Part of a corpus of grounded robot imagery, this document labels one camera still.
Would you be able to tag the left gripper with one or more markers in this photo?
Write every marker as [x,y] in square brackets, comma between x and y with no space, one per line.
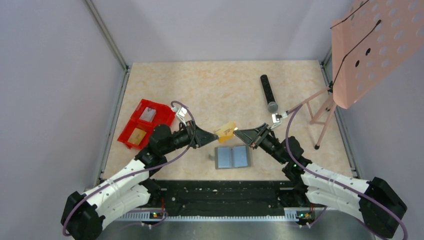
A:
[192,134]

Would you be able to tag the black microphone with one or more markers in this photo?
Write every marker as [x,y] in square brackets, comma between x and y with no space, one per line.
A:
[272,106]

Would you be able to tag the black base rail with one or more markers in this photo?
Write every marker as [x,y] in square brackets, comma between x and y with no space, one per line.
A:
[226,198]

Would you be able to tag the aluminium frame post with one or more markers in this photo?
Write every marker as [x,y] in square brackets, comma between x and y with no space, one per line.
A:
[107,36]

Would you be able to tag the pink music stand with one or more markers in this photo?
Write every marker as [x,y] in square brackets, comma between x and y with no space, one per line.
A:
[367,44]

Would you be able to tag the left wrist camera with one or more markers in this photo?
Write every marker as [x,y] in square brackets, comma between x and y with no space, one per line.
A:
[180,113]

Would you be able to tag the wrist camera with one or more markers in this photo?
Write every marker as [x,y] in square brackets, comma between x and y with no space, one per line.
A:
[277,119]
[180,113]

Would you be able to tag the grey card holder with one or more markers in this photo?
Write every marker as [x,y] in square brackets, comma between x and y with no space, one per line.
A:
[231,157]

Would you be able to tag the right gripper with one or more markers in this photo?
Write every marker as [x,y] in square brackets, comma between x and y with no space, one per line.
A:
[261,136]

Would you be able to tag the gold card in bin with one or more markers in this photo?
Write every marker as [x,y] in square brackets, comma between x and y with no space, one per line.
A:
[136,136]

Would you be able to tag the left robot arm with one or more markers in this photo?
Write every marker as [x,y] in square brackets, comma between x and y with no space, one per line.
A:
[87,214]

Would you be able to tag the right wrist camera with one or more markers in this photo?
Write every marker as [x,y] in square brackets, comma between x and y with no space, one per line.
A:
[277,119]

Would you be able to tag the red plastic bin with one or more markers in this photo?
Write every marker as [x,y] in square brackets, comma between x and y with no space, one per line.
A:
[164,116]

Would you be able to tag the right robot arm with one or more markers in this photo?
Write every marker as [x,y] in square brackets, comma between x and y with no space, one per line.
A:
[372,202]

